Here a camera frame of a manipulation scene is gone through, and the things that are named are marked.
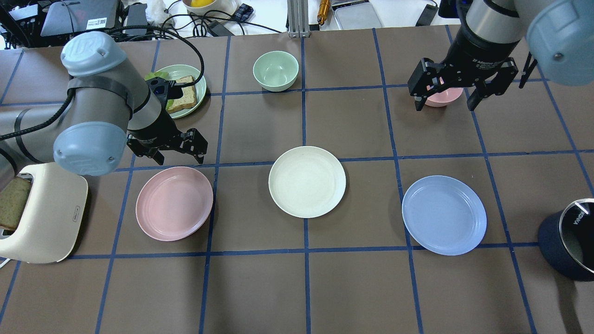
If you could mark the white bowl with fruit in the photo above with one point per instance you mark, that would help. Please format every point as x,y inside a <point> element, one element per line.
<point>212,8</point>

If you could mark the aluminium frame post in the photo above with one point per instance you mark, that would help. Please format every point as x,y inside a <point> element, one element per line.
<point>298,19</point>

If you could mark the dark blue pot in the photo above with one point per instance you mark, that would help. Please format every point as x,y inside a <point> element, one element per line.
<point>566,240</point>

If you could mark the green bowl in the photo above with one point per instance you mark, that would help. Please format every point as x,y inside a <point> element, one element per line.
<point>276,71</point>

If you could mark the cream toaster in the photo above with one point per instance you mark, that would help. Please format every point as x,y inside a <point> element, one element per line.
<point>51,220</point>

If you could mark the blue plate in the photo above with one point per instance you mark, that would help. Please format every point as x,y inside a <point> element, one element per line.
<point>444,215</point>

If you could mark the orange handled tool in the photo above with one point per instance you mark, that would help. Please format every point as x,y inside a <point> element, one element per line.
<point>323,11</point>

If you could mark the silver kitchen scale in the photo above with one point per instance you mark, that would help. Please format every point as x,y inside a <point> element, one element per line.
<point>355,15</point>

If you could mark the green plate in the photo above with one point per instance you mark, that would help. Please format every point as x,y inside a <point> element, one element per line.
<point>182,74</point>

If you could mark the pink plate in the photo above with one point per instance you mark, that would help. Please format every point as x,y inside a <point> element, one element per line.
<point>174,204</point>

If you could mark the black power adapter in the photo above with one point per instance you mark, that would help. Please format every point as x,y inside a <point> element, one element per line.
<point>216,29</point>

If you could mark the bread slice on plate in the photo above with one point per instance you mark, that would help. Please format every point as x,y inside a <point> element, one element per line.
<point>188,100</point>

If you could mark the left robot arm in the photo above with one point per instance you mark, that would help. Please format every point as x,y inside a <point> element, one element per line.
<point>108,107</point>

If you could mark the pink bowl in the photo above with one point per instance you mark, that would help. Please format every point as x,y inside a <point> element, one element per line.
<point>444,98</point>

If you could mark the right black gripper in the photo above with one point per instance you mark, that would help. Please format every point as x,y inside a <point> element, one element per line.
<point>473,59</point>

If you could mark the green lettuce leaf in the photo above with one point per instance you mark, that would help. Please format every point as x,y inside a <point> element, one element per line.
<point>155,76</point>

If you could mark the bread slice in toaster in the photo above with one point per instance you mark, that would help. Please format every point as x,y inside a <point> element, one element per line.
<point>13,200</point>

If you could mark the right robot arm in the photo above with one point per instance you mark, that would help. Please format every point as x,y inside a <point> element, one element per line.
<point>559,34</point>

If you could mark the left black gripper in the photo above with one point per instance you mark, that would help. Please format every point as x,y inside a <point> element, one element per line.
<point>154,126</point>

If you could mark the cream plate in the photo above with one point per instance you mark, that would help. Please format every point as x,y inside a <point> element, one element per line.
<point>307,182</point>

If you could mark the black laptop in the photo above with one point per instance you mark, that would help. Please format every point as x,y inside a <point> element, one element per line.
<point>73,16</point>

